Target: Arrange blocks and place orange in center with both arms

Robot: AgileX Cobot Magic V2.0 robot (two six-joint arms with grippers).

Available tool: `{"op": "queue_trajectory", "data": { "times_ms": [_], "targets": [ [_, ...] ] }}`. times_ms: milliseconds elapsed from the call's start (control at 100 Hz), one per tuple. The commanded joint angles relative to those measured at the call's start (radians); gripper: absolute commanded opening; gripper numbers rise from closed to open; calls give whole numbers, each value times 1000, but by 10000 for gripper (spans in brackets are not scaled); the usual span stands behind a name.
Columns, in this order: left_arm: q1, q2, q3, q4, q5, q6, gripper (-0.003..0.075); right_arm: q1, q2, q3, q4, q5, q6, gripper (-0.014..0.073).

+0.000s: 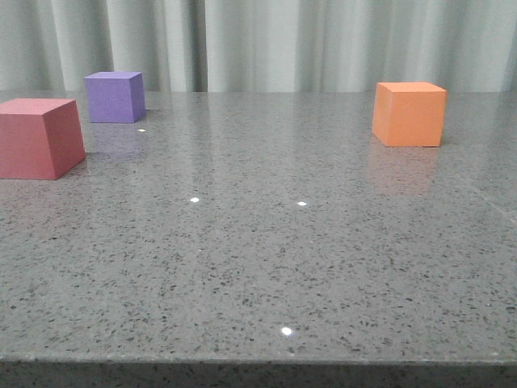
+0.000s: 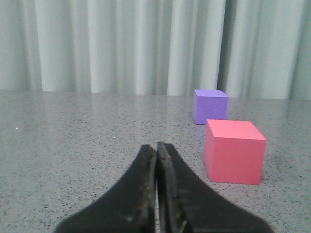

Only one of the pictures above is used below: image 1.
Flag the orange foam block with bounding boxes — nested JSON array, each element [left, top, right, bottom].
[[372, 82, 448, 147]]

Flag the purple foam block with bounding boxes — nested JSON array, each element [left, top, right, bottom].
[[84, 71, 146, 124]]

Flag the red foam block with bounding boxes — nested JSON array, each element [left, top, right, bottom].
[[1, 98, 86, 179]]

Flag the grey-green pleated curtain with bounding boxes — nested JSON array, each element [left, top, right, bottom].
[[1, 1, 516, 92]]

